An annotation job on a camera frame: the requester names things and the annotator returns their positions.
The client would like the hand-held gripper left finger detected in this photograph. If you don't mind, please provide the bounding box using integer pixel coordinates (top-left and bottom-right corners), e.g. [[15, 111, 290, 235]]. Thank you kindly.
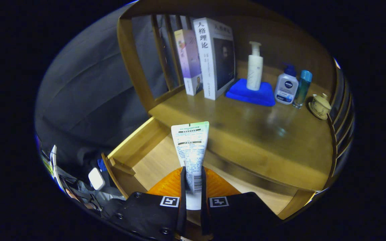
[[111, 166, 187, 241]]

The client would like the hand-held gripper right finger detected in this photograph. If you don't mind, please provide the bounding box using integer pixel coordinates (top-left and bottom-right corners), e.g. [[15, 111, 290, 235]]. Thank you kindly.
[[200, 166, 282, 241]]

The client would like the wooden drawer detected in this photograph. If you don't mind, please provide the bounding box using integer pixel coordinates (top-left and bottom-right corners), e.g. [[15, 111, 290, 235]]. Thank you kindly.
[[101, 116, 314, 221]]

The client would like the white tube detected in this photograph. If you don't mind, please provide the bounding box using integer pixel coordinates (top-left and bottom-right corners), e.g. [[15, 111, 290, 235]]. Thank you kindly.
[[171, 121, 210, 211]]

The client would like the wooden countertop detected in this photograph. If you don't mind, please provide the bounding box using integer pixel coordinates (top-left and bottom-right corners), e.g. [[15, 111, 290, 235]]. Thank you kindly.
[[148, 60, 335, 191]]

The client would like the wooden cabinet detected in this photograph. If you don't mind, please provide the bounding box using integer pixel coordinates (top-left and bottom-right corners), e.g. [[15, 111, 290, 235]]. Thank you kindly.
[[117, 0, 355, 201]]

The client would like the white power adapter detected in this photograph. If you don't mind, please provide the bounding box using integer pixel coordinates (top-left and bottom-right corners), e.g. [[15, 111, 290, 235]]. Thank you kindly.
[[88, 167, 106, 191]]

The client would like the blue folded cloth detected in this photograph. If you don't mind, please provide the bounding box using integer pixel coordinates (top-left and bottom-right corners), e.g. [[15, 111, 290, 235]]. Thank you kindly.
[[226, 78, 276, 107]]

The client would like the white slim object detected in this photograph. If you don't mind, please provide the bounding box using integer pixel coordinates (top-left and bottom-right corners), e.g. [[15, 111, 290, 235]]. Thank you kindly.
[[50, 145, 59, 189]]

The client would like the white bottle with blue cap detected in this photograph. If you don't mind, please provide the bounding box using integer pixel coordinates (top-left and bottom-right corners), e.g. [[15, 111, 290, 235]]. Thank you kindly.
[[274, 64, 299, 105]]

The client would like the black backdrop cloth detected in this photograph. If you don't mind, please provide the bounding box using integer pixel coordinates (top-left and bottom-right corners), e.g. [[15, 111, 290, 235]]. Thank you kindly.
[[34, 7, 180, 174]]

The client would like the white pump bottle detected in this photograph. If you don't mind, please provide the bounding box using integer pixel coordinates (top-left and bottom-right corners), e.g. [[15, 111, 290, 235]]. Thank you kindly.
[[246, 41, 264, 91]]

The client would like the thick white book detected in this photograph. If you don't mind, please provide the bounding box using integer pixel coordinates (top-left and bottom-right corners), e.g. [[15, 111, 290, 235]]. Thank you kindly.
[[193, 17, 236, 100]]

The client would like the purple book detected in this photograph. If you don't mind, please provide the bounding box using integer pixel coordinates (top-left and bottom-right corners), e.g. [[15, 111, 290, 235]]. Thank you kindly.
[[174, 29, 203, 96]]

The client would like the beige lidded teacup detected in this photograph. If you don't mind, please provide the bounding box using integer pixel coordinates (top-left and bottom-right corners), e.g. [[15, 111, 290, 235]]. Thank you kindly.
[[308, 93, 332, 120]]

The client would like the teal bottle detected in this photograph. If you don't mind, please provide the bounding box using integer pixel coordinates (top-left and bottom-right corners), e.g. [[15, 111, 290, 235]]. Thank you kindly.
[[293, 70, 313, 109]]

